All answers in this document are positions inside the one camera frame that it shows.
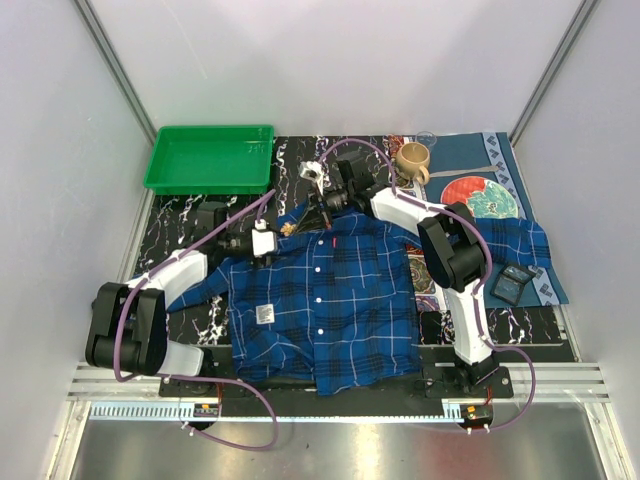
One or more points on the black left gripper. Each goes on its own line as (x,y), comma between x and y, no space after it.
(258,262)

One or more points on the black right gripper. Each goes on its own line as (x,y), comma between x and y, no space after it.
(313,217)

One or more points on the gold flower brooch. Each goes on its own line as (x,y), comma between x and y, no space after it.
(288,229)

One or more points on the blue plaid shirt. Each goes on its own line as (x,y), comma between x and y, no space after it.
(336,307)

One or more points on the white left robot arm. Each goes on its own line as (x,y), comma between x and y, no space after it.
(128,331)

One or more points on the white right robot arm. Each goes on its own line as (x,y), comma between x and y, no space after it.
(455,253)

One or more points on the black brooch box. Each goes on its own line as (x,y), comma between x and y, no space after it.
(510,283)

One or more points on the beige ceramic mug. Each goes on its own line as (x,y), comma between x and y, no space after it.
(412,161)

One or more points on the green plastic tray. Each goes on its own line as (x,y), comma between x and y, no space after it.
(211,160)

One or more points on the clear glass cup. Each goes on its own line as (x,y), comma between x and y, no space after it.
(426,138)

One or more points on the blue patterned placemat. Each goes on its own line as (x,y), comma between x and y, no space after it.
(490,155)

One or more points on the red and teal plate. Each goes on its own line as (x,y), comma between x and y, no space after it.
(484,198)

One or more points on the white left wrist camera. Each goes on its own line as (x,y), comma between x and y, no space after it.
(263,239)

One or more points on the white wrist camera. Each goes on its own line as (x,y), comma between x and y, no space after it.
(263,239)
(312,171)

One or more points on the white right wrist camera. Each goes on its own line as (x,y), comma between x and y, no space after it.
(312,171)

